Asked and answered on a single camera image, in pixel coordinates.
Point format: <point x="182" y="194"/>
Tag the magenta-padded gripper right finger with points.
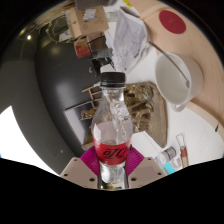
<point x="146" y="171"/>

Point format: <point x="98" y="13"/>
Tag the brown cardboard box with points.
<point x="88" y="21"/>

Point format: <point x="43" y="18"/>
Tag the black wall screen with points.
<point x="75" y="123"/>

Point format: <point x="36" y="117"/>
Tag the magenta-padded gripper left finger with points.
<point x="76" y="171"/>

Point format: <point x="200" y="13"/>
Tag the wooden brush bundle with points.
<point x="182" y="151"/>

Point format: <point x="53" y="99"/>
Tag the yellow tag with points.
<point x="127" y="3"/>

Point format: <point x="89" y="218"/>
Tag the black side table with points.
<point x="100" y="50"/>

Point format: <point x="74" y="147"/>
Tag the red box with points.
<point x="82" y="48"/>

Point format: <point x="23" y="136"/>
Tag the small silver-lidded jar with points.
<point x="166" y="155"/>

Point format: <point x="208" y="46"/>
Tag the metal spoon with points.
<point x="170" y="60"/>

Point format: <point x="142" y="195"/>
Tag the flat round red coaster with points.
<point x="172" y="21"/>

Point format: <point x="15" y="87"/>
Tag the golden brown relief sculpture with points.
<point x="146" y="106"/>

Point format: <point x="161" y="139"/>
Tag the wooden easel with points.
<point x="91" y="92"/>

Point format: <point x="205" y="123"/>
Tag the white ceramic mug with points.
<point x="173" y="80"/>

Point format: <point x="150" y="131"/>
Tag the clear red-labelled drink bottle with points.
<point x="111" y="133"/>

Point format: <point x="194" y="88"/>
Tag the round ceiling downlight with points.
<point x="29" y="37"/>

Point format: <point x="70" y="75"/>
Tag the folded newspaper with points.
<point x="128" y="40"/>

